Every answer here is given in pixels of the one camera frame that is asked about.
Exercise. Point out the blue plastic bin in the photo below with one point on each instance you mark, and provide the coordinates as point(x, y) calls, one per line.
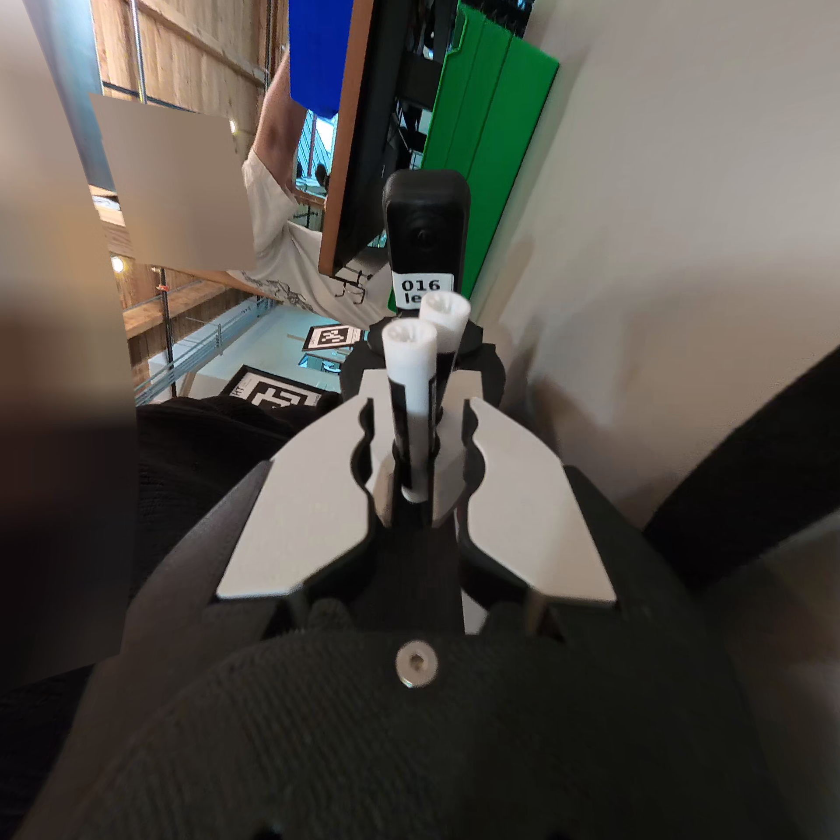
point(318, 52)

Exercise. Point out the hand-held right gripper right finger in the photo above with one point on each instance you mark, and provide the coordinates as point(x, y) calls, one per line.
point(531, 525)

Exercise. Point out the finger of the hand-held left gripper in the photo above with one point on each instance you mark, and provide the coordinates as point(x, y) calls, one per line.
point(384, 489)
point(446, 485)

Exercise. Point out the black dry erase marker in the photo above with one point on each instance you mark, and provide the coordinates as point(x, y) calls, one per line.
point(410, 348)
point(449, 315)

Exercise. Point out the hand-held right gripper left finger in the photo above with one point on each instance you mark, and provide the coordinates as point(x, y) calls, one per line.
point(302, 525)

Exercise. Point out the person's black knit clothing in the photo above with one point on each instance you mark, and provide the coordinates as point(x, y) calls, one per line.
point(197, 459)

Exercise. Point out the framed fiducial tag board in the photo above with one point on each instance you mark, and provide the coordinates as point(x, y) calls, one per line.
point(275, 394)

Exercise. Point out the green plastic bin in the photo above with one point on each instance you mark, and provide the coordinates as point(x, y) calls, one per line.
point(499, 131)

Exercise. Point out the wooden edged desk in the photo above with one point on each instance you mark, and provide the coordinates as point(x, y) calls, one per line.
point(367, 131)

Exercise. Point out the small fiducial tag sheet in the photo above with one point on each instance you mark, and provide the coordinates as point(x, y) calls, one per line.
point(331, 338)

